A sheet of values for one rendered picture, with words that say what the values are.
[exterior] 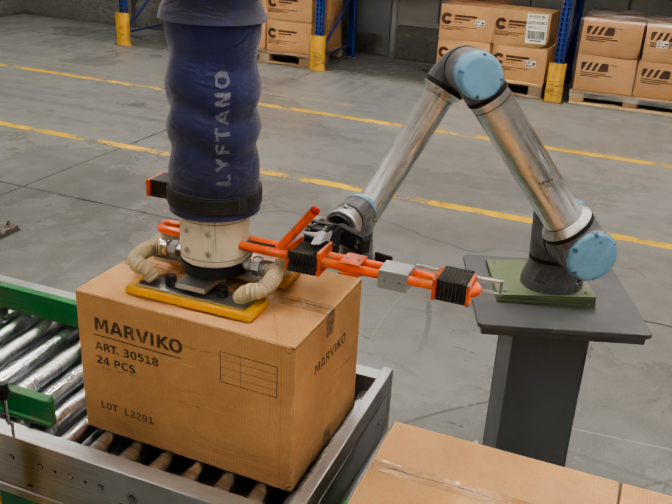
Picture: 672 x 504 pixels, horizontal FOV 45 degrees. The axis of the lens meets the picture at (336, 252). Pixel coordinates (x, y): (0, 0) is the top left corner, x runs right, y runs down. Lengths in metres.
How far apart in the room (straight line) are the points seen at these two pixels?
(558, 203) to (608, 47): 6.52
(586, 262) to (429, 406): 1.22
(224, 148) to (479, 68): 0.68
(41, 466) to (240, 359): 0.61
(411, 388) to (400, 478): 1.36
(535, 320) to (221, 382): 0.98
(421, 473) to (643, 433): 1.50
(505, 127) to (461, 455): 0.86
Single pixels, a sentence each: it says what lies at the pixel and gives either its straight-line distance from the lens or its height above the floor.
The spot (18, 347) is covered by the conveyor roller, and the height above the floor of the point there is 0.54.
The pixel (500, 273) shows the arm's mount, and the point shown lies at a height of 0.77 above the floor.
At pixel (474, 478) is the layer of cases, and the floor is 0.54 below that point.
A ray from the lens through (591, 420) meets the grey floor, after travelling 3.43.
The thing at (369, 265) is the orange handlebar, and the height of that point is 1.08.
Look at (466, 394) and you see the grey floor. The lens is 3.43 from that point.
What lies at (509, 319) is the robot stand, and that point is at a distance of 2.42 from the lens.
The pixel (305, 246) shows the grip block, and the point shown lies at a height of 1.10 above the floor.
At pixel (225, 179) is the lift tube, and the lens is 1.84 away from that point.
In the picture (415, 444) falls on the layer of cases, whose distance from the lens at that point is 2.20.
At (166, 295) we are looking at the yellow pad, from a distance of 1.96.
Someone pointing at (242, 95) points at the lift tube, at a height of 1.45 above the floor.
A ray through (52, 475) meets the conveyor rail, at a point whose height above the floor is 0.51.
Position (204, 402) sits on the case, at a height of 0.73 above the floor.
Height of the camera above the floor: 1.86
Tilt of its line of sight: 24 degrees down
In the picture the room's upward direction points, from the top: 3 degrees clockwise
